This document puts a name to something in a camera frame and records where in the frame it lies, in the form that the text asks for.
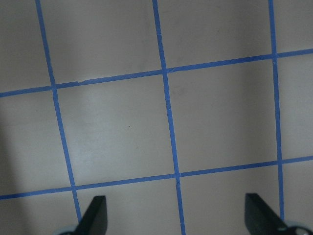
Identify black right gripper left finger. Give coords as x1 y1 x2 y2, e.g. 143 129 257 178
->
73 195 108 235

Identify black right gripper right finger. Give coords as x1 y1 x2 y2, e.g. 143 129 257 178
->
245 193 293 235

